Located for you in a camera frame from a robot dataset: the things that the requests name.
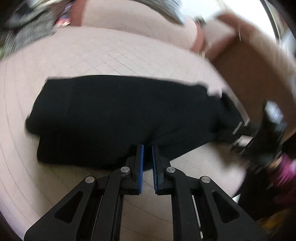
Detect black pants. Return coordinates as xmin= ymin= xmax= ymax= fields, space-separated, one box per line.
xmin=25 ymin=75 xmax=245 ymax=172

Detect colourful patterned cloth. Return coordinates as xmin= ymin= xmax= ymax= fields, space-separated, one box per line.
xmin=55 ymin=2 xmax=73 ymax=26

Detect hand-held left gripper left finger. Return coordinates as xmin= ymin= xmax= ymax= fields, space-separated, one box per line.
xmin=24 ymin=144 xmax=144 ymax=241

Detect grey striped knit cloth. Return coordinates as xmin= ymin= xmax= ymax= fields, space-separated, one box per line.
xmin=3 ymin=9 xmax=59 ymax=48

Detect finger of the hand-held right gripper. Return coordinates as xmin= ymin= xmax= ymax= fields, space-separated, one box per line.
xmin=231 ymin=120 xmax=258 ymax=138
xmin=230 ymin=138 xmax=254 ymax=163

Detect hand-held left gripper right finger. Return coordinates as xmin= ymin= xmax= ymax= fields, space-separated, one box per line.
xmin=151 ymin=144 xmax=270 ymax=241

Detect grey quilted blanket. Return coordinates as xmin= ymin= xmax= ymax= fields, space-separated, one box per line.
xmin=132 ymin=0 xmax=185 ymax=25

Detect pink quilted bed sheet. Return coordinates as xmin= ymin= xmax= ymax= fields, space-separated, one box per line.
xmin=0 ymin=27 xmax=248 ymax=241

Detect pink pillow with terracotta band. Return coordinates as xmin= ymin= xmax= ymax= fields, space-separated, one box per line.
xmin=70 ymin=0 xmax=205 ymax=52

